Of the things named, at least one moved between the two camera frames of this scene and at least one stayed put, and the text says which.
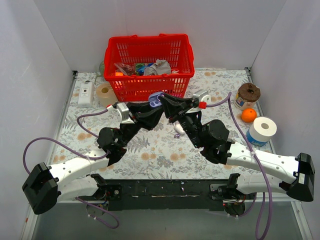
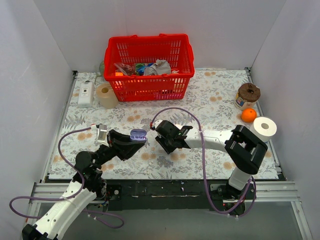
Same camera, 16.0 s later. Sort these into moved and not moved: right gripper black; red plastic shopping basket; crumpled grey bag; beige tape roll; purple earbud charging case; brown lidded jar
Moved: right gripper black; purple earbud charging case
Not moved: brown lidded jar; crumpled grey bag; red plastic shopping basket; beige tape roll
